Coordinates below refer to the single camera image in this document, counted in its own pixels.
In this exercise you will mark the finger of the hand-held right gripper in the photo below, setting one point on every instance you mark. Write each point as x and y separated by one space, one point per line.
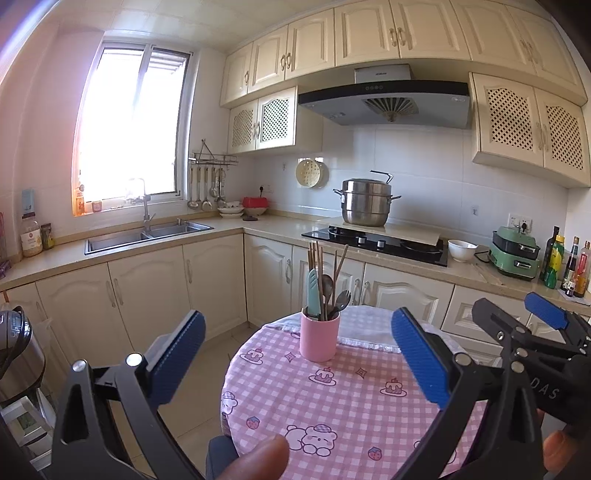
547 310
503 323

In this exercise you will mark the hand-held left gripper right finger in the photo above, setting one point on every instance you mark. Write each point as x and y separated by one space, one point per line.
420 357

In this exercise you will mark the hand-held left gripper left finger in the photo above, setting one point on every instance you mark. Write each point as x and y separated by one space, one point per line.
178 360

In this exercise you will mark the metal fork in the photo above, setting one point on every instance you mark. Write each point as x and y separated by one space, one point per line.
344 300

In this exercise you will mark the pink cup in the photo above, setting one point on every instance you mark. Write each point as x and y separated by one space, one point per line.
318 337

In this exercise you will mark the bunch of wooden chopsticks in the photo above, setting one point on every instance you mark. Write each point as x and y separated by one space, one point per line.
315 258

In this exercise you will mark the person's right hand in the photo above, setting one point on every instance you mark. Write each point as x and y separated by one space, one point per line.
565 447

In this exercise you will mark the person's left hand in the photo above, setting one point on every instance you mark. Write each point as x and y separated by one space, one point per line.
258 459

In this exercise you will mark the small dark bottle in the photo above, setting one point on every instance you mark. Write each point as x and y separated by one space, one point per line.
570 290

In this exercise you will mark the white paper sheet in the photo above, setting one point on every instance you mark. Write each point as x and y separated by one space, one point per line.
579 301

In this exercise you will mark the yellow green bottle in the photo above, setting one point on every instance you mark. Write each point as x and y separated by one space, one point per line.
554 267

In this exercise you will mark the clear bottle red label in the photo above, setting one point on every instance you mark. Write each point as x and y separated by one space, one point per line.
584 272

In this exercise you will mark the dark soy sauce bottle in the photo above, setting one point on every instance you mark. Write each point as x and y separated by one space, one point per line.
571 263

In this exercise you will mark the green electric cooker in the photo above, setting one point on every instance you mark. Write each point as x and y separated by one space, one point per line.
515 256

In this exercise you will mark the dark olive oil bottle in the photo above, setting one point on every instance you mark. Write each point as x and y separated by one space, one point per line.
550 244

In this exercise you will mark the cream base cabinets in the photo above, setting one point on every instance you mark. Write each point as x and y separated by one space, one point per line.
147 295

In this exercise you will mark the white bowl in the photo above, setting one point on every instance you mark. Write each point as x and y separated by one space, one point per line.
461 251

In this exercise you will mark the dark blue cloth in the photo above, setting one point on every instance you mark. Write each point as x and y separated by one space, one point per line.
221 459

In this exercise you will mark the black gas hob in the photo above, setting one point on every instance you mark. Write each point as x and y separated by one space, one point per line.
374 244

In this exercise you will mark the steel double sink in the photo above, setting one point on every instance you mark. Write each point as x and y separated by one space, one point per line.
147 235

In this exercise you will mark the chrome faucet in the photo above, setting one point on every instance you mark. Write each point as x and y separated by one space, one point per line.
147 207

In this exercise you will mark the hanging metal ladle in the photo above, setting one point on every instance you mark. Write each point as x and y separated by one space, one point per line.
206 205
193 203

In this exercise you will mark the stacked white dishes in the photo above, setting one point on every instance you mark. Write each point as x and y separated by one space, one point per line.
231 210

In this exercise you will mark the black silver rice cooker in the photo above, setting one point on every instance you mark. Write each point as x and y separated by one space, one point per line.
18 350

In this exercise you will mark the stainless steel steamer pot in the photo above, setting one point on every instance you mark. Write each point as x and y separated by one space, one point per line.
367 203

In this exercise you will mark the white framed device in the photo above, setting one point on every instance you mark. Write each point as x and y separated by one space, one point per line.
25 422

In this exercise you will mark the hanging metal skimmer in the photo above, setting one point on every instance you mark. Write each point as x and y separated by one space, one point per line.
220 198

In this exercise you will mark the small glass jar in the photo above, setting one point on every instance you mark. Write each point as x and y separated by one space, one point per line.
96 206

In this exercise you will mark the small dark jar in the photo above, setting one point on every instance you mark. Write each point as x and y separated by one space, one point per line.
47 237

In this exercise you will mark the orange bottle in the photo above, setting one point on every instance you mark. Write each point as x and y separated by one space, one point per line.
80 203

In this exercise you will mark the jar with beige contents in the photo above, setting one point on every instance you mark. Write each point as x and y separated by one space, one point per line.
31 240

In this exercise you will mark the cream steamer tray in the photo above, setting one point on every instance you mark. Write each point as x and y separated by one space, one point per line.
310 173

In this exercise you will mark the light blue container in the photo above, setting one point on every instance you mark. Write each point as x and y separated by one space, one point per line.
27 201

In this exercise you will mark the kitchen window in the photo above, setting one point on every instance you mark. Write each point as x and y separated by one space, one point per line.
129 124

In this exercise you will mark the grey range hood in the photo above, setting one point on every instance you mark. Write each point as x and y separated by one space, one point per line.
383 101

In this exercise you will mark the white double wall socket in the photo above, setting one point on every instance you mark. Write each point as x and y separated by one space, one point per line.
519 221

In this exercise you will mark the large lattice door wall cabinet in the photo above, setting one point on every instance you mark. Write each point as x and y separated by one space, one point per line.
531 124

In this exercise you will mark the metal wall utensil rack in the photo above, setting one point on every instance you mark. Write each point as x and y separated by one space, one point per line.
212 159

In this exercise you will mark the small lattice door wall cabinet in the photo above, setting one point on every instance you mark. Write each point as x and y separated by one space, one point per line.
272 122

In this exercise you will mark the cream upper wall cabinets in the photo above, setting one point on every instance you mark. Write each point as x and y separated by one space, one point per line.
369 37

